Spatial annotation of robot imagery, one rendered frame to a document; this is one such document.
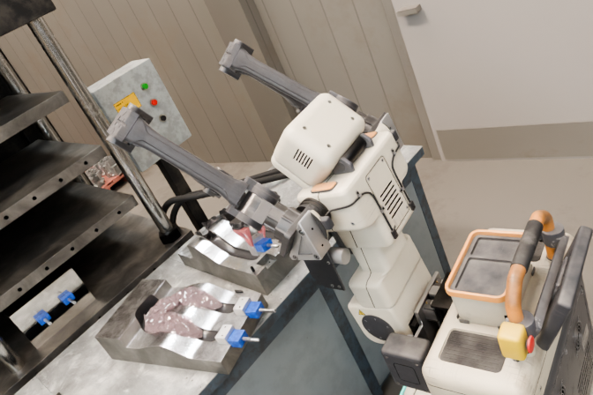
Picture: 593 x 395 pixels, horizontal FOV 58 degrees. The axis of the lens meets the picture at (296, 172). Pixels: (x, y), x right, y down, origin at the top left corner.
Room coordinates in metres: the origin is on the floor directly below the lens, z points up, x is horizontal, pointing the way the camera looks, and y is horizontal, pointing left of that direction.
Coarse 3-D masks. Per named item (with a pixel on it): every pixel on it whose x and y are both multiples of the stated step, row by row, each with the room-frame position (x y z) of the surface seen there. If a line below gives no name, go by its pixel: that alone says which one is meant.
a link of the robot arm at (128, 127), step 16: (128, 112) 1.26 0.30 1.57; (112, 128) 1.28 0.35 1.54; (128, 128) 1.23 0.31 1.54; (144, 128) 1.23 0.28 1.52; (144, 144) 1.22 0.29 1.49; (160, 144) 1.22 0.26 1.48; (176, 160) 1.20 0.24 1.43; (192, 160) 1.20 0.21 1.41; (192, 176) 1.19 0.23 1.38; (208, 176) 1.19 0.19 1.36; (224, 176) 1.19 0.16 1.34; (224, 192) 1.17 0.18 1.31; (240, 192) 1.17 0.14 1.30; (256, 192) 1.17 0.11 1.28; (272, 192) 1.16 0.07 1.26; (256, 224) 1.14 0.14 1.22
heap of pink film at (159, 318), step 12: (192, 288) 1.46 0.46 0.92; (168, 300) 1.50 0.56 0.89; (180, 300) 1.44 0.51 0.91; (192, 300) 1.42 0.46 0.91; (204, 300) 1.41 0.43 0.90; (216, 300) 1.41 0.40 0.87; (156, 312) 1.45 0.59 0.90; (168, 312) 1.39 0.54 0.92; (156, 324) 1.39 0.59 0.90; (168, 324) 1.34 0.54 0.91; (180, 324) 1.33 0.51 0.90; (192, 324) 1.33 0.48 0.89; (192, 336) 1.30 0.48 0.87
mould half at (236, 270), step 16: (224, 224) 1.75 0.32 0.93; (192, 240) 1.73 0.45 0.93; (240, 240) 1.66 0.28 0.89; (272, 240) 1.57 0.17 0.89; (192, 256) 1.72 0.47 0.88; (208, 256) 1.63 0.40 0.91; (224, 256) 1.61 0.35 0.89; (288, 256) 1.50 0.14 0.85; (208, 272) 1.68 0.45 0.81; (224, 272) 1.58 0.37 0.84; (240, 272) 1.49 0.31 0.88; (256, 272) 1.43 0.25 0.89; (272, 272) 1.45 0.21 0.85; (288, 272) 1.48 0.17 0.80; (256, 288) 1.46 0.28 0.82; (272, 288) 1.43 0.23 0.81
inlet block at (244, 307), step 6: (240, 300) 1.35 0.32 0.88; (246, 300) 1.33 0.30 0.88; (240, 306) 1.32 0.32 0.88; (246, 306) 1.32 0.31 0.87; (252, 306) 1.31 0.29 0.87; (258, 306) 1.30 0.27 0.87; (240, 312) 1.31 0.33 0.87; (246, 312) 1.30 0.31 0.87; (252, 312) 1.29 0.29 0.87; (258, 312) 1.29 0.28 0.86; (270, 312) 1.27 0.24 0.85
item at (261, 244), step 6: (258, 234) 1.50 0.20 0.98; (252, 240) 1.47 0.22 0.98; (258, 240) 1.47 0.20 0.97; (264, 240) 1.46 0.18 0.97; (270, 240) 1.45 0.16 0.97; (258, 246) 1.44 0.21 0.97; (264, 246) 1.43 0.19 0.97; (270, 246) 1.42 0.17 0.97; (276, 246) 1.39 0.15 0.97; (252, 252) 1.47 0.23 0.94; (258, 252) 1.45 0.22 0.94
